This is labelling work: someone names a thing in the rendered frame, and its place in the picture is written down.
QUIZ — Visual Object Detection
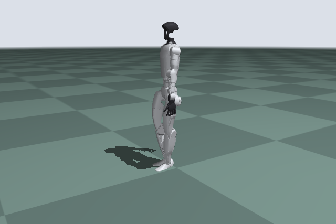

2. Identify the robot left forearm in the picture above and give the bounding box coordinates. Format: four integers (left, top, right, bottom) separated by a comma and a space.
167, 70, 177, 100

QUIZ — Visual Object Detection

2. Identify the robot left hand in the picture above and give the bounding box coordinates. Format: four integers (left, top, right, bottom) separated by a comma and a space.
163, 95, 176, 116

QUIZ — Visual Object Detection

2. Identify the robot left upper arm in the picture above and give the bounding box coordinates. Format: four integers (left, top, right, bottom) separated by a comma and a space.
166, 46, 181, 78

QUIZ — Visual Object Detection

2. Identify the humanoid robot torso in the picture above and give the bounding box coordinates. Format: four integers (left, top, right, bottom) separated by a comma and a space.
160, 42, 180, 100

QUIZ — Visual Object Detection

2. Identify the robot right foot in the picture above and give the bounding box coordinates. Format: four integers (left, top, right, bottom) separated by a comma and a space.
152, 159, 174, 166

